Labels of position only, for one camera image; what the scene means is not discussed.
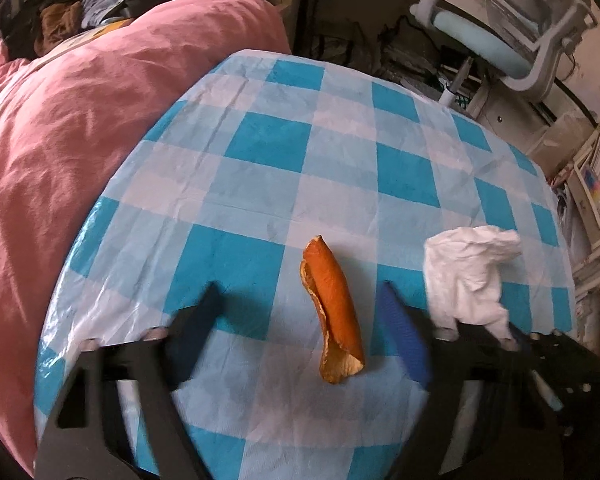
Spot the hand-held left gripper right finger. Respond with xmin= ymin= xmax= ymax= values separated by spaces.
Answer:
xmin=380 ymin=280 xmax=566 ymax=480

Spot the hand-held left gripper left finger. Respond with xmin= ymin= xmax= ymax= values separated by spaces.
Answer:
xmin=34 ymin=282 xmax=226 ymax=480

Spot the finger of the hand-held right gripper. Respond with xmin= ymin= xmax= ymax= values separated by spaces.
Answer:
xmin=497 ymin=321 xmax=546 ymax=361

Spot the long orange peel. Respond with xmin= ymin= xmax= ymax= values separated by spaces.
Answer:
xmin=300 ymin=235 xmax=366 ymax=386

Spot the large white tissue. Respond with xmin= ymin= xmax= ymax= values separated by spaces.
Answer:
xmin=424 ymin=226 xmax=523 ymax=343

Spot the blue white checkered tablecloth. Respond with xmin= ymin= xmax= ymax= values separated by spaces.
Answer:
xmin=32 ymin=49 xmax=578 ymax=480

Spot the beige paper bag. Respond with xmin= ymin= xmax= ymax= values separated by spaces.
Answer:
xmin=525 ymin=112 xmax=598 ymax=173

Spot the pink duvet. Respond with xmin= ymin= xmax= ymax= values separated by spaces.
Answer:
xmin=0 ymin=0 xmax=291 ymax=476

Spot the black bag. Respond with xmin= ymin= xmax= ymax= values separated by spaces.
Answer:
xmin=307 ymin=22 xmax=381 ymax=68

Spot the grey blue desk chair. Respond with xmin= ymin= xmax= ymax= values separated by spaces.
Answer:
xmin=410 ymin=0 xmax=598 ymax=111

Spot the brown garment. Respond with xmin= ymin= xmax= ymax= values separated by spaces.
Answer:
xmin=40 ymin=2 xmax=83 ymax=48

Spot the pile of clothes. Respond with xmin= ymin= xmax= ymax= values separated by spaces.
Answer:
xmin=2 ymin=0 xmax=86 ymax=58

